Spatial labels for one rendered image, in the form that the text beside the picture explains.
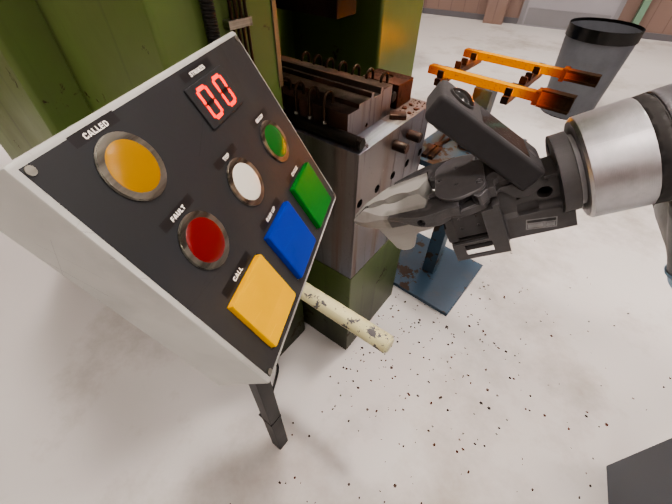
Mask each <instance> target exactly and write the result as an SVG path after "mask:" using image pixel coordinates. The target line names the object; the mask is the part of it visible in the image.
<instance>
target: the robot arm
mask: <svg viewBox="0 0 672 504"><path fill-rule="evenodd" d="M425 119H426V121H427V122H428V123H430V124H431V125H433V126H434V127H435V129H437V130H438V131H440V132H442V133H444V134H445V135H446V136H448V137H449V138H450V139H452V140H453V141H454V142H456V143H457V144H459V145H460V146H461V147H463V148H464V149H465V150H467V151H468V152H470V153H471V154H468V155H463V156H458V157H453V158H451V159H449V160H446V161H443V162H438V163H435V164H431V165H428V166H426V167H423V168H421V169H419V170H417V171H415V172H413V173H411V174H410V175H408V176H406V177H404V178H402V179H401V180H399V181H397V182H395V183H394V184H393V186H391V187H389V188H387V189H386V190H384V191H382V192H381V193H380V194H378V195H377V196H376V197H374V198H373V199H372V200H370V201H369V202H368V203H367V204H365V205H364V206H363V207H362V209H361V210H360V211H359V212H358V213H357V214H356V215H355V219H354V222H355V223H356V224H357V225H359V226H362V227H366V228H375V229H379V230H380V231H381V232H382V233H383V234H384V235H385V236H386V237H387V238H388V239H389V240H390V241H391V242H392V243H393V244H394V245H395V246H396V247H397V248H399V249H401V250H409V249H412V248H413V247H414V246H415V244H416V237H417V234H418V233H419V232H422V231H426V230H430V229H432V228H434V227H435V226H440V225H442V224H444V230H445V233H446V235H447V238H448V240H449V242H450V243H452V247H453V249H454V252H455V254H456V257H457V259H458V261H462V260H467V259H472V258H477V257H483V256H488V255H493V254H498V253H503V252H508V251H511V246H510V240H511V239H514V238H518V237H523V236H528V235H533V234H537V233H542V232H547V231H552V230H557V229H561V228H566V227H571V226H576V225H578V224H577V215H576V210H578V209H583V211H584V212H585V213H586V215H588V216H590V217H597V216H602V215H606V214H611V213H616V212H620V211H625V210H630V209H634V208H639V207H643V206H648V205H652V206H653V208H654V215H655V218H656V221H657V224H658V226H659V229H660V232H661V235H662V238H663V241H664V244H665V247H666V254H667V264H666V265H665V267H664V273H665V274H666V276H667V281H668V283H669V285H670V287H671V288H672V83H671V84H668V85H665V86H662V87H659V88H656V89H653V90H650V91H647V92H645V93H642V94H639V95H636V96H633V97H631V98H625V99H623V100H620V101H617V102H614V103H611V104H608V105H605V106H602V107H599V108H596V109H593V110H590V111H587V112H584V113H581V114H578V115H575V116H572V117H569V118H568V120H567V121H566V123H565V126H564V131H561V132H558V133H555V134H552V135H549V136H546V138H545V147H546V154H547V156H546V157H543V158H540V157H539V155H538V152H537V150H536V148H534V147H533V146H532V145H530V144H529V143H528V142H527V141H525V140H524V139H523V138H521V137H520V136H519V135H518V134H516V133H515V132H514V131H512V130H511V129H510V128H508V127H507V126H506V125H505V124H503V123H502V122H501V121H499V120H498V119H497V118H495V117H494V116H493V115H492V114H490V113H489V112H488V111H486V110H485V109H484V108H482V107H481V106H480V105H479V104H477V103H476V102H475V101H474V100H473V98H472V96H471V95H470V94H469V93H468V92H467V91H466V90H464V89H462V88H457V87H455V86H454V85H453V84H451V83H450V82H449V81H447V80H442V81H440V82H439V83H438V84H437V86H436V87H435V88H434V89H433V91H432V92H431V93H430V95H429V96H428V97H427V102H426V111H425ZM433 189H435V191H434V190H433ZM492 245H494V248H495V250H490V251H485V252H480V253H475V254H470V255H468V253H467V250H472V249H477V248H482V247H487V246H492Z"/></svg>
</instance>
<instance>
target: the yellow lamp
mask: <svg viewBox="0 0 672 504"><path fill-rule="evenodd" d="M105 163H106V166H107V168H108V170H109V172H110V174H111V175H112V177H113V178H114V179H115V180H116V181H117V182H118V183H119V184H121V185H122V186H123V187H125V188H127V189H129V190H131V191H134V192H140V193H144V192H149V191H152V190H153V189H155V188H156V187H157V185H158V184H159V181H160V176H161V174H160V168H159V165H158V163H157V161H156V159H155V157H154V156H153V155H152V154H151V152H150V151H148V150H147V149H146V148H145V147H144V146H142V145H141V144H139V143H137V142H135V141H132V140H128V139H120V140H115V141H113V142H111V143H110V144H109V145H108V147H107V149H106V151H105Z"/></svg>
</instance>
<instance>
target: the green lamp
mask: <svg viewBox="0 0 672 504"><path fill-rule="evenodd" d="M265 138H266V141H267V143H268V146H269V147H270V149H271V150H272V151H273V152H274V153H275V154H276V155H277V156H279V157H283V156H285V154H286V150H287V148H286V142H285V139H284V137H283V135H282V134H281V132H280V131H279V130H278V129H277V128H276V127H275V126H273V125H267V126H266V128H265Z"/></svg>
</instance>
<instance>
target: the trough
mask: <svg viewBox="0 0 672 504"><path fill-rule="evenodd" d="M281 62H282V66H284V67H288V68H291V69H295V70H298V71H302V72H305V73H309V74H312V75H316V76H319V77H323V78H326V79H330V80H333V81H337V82H340V83H344V84H347V85H351V86H354V87H358V88H361V89H365V90H368V91H372V92H374V97H376V96H378V95H380V94H381V88H380V87H376V86H372V85H369V84H365V83H362V82H358V81H354V80H351V79H347V78H344V77H340V76H336V75H333V74H329V73H326V72H322V71H318V70H315V69H311V68H307V67H304V66H300V65H297V64H293V63H289V62H286V61H282V60H281Z"/></svg>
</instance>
